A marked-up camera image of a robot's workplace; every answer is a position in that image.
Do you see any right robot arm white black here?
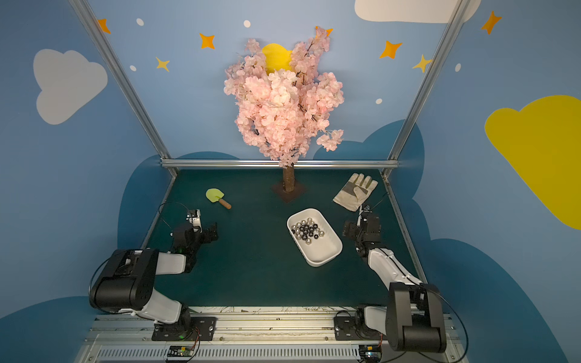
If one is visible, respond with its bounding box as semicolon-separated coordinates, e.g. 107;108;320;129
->
343;211;447;353

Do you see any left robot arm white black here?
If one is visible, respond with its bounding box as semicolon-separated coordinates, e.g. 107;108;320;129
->
89;222;219;326

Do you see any white storage box tray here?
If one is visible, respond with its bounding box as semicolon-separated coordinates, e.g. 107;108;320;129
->
286;208;343;267

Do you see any grey work glove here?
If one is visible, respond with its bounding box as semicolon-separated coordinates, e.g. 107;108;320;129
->
333;173;378;212

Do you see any left green circuit board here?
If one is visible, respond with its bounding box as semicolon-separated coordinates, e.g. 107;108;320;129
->
167;346;194;358

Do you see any green circuit board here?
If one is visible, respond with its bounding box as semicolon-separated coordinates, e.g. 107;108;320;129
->
167;346;194;358
359;345;382;363

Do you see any right green circuit board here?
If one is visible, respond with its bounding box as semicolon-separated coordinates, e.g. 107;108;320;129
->
359;345;382;363

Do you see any pink cherry blossom tree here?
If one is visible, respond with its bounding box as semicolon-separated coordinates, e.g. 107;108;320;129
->
224;27;344;202

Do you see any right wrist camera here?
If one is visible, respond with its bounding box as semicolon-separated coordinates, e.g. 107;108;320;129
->
357;205;371;227

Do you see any green toy shovel wooden handle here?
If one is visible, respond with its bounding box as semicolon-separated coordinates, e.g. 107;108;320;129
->
205;188;231;210

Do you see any aluminium frame back bar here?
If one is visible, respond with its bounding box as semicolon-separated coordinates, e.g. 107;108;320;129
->
160;158;399;170

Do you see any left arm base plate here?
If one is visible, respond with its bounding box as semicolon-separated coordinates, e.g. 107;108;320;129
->
151;316;217;342

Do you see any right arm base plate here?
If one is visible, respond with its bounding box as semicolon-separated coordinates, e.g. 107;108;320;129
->
334;315;381;341

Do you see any aluminium front rail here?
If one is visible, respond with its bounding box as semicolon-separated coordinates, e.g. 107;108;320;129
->
75;306;468;362

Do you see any aluminium frame left post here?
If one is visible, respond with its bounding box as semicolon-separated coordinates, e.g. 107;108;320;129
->
69;0;172;161

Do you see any aluminium frame post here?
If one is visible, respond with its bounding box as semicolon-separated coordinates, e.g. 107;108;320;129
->
387;0;471;164
69;0;172;161

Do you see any aluminium frame right post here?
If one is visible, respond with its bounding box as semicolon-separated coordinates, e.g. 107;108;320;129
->
387;0;471;164

